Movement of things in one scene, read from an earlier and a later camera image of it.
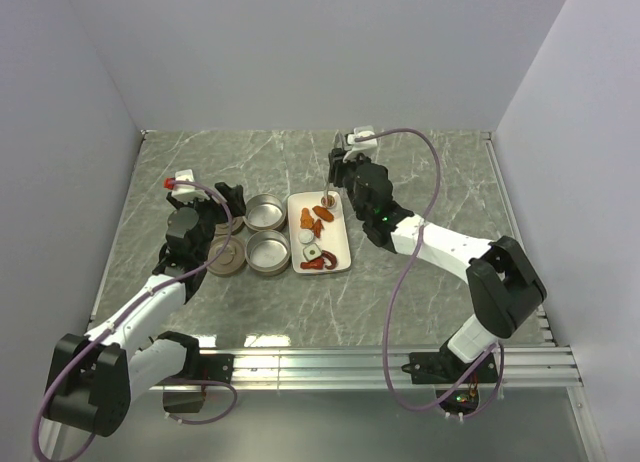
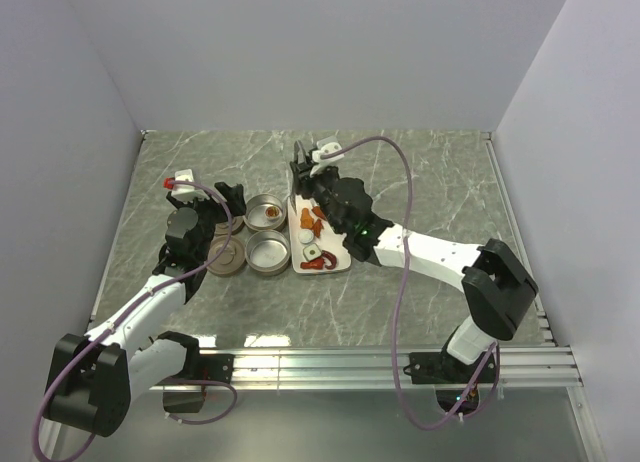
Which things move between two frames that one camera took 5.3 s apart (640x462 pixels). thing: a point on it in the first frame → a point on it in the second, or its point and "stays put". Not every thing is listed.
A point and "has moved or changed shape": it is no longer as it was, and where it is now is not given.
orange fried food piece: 322,212 stays put
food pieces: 332,257 stays put
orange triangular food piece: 317,228 stays put
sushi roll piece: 311,251 stays put
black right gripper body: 342,172 → 318,186
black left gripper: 234,205 stays put
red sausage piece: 316,263 stays put
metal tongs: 338,144 has moved or changed shape
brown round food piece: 328,201 has moved or changed shape
